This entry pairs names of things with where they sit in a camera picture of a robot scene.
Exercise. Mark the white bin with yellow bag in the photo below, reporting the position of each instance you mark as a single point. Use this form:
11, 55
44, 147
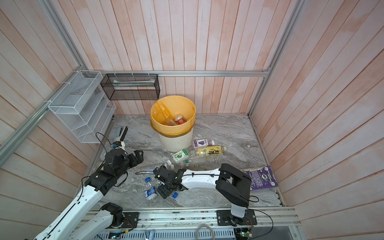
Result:
173, 138

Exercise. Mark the white wire mesh shelf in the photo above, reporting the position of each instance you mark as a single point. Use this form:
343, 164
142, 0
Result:
83, 110

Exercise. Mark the green lime label bottle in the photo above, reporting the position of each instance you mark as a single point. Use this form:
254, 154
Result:
180, 156

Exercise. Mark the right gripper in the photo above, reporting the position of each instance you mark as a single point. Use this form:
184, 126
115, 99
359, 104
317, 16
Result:
163, 190

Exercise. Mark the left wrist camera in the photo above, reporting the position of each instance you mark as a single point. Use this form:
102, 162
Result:
118, 144

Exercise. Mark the large white yellow-logo bottle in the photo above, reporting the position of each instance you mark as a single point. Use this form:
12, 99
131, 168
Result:
170, 122

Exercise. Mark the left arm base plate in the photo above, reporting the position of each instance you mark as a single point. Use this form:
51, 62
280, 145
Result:
125, 220

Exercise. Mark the clear green cap bottle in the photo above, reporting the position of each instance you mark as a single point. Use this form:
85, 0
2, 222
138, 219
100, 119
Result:
194, 162

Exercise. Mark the yellow label tea bottle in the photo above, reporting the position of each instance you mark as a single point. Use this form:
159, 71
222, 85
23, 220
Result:
211, 150

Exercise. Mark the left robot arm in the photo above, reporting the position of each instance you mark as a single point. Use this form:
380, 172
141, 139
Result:
93, 189

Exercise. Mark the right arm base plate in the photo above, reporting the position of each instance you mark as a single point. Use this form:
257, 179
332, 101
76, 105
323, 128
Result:
225, 218

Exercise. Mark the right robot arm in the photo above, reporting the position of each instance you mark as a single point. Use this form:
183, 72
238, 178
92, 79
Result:
232, 183

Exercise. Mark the black mesh wall basket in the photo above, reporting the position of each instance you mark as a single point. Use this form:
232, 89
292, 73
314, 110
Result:
128, 87

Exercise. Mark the small blue label bottle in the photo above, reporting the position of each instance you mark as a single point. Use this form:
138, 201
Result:
151, 192

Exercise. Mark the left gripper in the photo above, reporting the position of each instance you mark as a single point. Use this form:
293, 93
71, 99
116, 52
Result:
140, 158

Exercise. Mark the red label clear bottle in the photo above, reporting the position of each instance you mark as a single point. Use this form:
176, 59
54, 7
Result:
180, 119

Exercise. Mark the long clear blue-label bottle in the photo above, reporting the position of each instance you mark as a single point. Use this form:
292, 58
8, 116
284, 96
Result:
151, 168

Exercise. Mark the purple grape juice bottle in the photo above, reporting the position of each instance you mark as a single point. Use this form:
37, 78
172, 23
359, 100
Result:
203, 143

